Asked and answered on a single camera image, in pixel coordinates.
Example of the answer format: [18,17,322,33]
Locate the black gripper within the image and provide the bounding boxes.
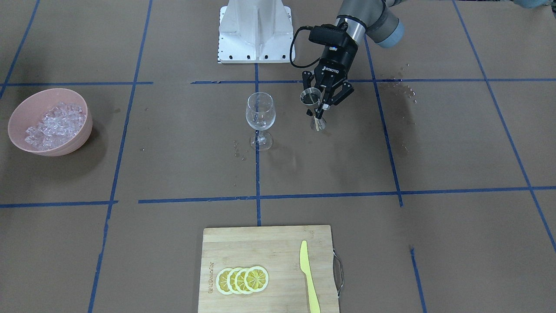
[301,37,359,119]

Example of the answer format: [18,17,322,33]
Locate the steel double jigger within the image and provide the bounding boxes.
[300,87,327,132]

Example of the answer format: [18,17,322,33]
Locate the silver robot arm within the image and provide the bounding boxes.
[295,0,404,120]

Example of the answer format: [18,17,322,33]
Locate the clear wine glass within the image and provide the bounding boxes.
[245,92,276,151]

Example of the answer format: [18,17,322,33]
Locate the pile of clear ice cubes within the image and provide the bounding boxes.
[24,102,87,151]

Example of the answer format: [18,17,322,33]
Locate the bamboo cutting board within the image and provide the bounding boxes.
[197,225,340,313]

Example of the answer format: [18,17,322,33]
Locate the yellow plastic knife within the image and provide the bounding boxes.
[299,240,321,313]

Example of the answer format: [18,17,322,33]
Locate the lemon slice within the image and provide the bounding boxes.
[244,266,269,293]
[216,267,233,295]
[235,269,253,294]
[226,267,244,294]

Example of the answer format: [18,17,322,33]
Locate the pink bowl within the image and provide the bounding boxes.
[8,88,92,157]

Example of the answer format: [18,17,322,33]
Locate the black camera cable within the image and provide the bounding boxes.
[289,26,321,69]

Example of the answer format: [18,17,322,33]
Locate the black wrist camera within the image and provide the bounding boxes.
[308,24,350,48]

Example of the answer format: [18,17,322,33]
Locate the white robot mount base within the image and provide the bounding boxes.
[217,0,296,64]

